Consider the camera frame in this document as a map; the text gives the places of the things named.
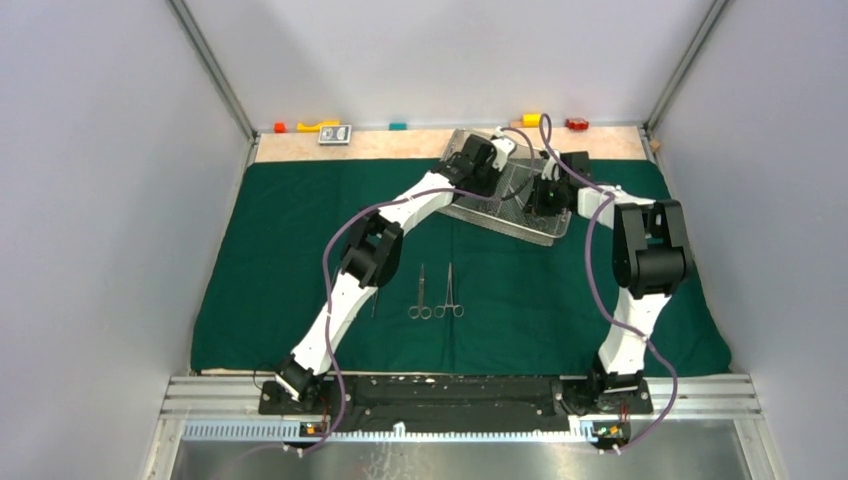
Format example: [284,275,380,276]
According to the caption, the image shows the metal mesh instrument tray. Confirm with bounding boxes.
[439,134,571,247]

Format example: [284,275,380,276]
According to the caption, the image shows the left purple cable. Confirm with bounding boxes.
[321,125,537,458]

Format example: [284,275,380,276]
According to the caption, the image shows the surgical scissors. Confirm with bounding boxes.
[408,264,433,320]

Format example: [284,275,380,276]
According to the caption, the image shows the yellow wooden block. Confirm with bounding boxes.
[521,113,541,128]

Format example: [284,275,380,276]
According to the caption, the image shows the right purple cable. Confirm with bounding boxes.
[537,113,680,456]

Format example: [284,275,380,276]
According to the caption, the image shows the purple cable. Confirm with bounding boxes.
[537,113,680,456]
[321,125,537,458]

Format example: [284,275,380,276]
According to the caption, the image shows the playing card box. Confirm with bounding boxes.
[318,125,352,146]

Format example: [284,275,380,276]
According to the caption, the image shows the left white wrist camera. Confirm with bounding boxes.
[490,128,517,172]

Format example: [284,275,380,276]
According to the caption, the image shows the aluminium frame rail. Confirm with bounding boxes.
[160,374,763,420]

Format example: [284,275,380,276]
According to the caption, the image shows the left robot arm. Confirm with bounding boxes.
[275,133,517,414]

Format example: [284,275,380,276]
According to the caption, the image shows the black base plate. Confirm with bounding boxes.
[258,375,654,433]

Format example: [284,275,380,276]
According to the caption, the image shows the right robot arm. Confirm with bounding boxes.
[525,150,694,412]

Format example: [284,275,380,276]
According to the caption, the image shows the dark green surgical drape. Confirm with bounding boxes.
[190,157,733,379]

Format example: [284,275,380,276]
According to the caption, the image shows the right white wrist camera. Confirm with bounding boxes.
[540,155,562,182]

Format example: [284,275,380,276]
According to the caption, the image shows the red toy block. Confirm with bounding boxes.
[564,117,590,131]

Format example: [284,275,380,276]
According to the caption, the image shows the yellow toy piece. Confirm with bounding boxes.
[296,120,340,133]

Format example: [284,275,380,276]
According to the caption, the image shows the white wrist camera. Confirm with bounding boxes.
[490,128,517,172]
[540,155,562,182]

